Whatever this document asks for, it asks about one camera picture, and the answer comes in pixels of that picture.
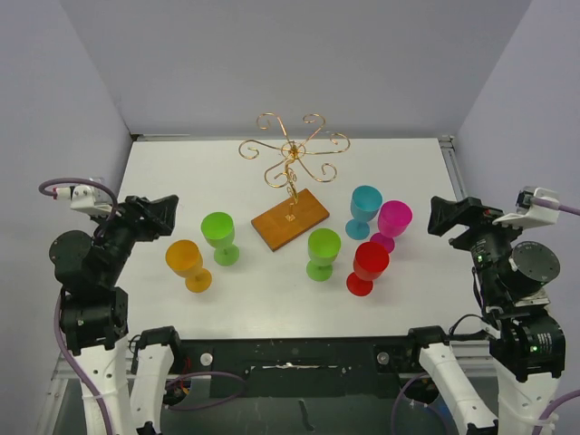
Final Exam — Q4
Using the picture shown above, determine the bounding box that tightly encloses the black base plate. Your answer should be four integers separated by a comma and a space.
169, 336, 421, 399

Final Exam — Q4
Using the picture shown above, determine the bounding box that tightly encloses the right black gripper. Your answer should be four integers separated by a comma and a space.
429, 192, 536, 303

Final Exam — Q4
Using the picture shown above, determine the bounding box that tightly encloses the wooden rack base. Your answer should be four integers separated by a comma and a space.
251, 188, 330, 252

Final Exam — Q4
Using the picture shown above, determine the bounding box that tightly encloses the blue wine glass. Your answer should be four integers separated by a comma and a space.
345, 185, 382, 240

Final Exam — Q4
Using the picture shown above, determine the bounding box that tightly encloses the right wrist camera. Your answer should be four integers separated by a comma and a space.
493, 186, 560, 229

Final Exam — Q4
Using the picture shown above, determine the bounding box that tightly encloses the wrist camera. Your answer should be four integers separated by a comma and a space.
52, 179, 112, 218
493, 186, 560, 229

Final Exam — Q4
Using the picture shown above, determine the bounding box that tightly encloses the green wine glass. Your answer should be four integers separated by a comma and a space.
200, 211, 239, 266
306, 228, 342, 282

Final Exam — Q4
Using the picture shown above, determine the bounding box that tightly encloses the orange wine glass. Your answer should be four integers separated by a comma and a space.
165, 239, 212, 293

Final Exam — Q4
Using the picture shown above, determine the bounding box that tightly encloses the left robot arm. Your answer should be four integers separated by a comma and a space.
49, 185, 185, 434

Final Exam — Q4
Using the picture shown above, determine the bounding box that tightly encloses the magenta wine glass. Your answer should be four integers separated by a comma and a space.
370, 200, 413, 254

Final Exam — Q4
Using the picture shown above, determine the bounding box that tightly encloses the green wine glass right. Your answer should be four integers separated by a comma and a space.
306, 228, 342, 282

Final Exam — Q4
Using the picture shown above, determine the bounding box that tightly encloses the gold wire glass rack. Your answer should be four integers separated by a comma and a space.
237, 112, 352, 206

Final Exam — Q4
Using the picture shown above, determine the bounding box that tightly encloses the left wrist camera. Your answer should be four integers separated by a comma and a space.
52, 179, 112, 218

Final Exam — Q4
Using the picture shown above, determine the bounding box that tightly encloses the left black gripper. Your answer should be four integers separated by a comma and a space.
92, 192, 177, 282

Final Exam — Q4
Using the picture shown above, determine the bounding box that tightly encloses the green wine glass left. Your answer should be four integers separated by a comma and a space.
200, 211, 239, 266

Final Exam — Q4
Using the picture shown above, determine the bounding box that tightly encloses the red wine glass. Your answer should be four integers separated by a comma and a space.
346, 241, 390, 296

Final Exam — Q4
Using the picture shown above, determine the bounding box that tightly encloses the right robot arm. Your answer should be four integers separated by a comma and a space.
403, 188, 566, 434

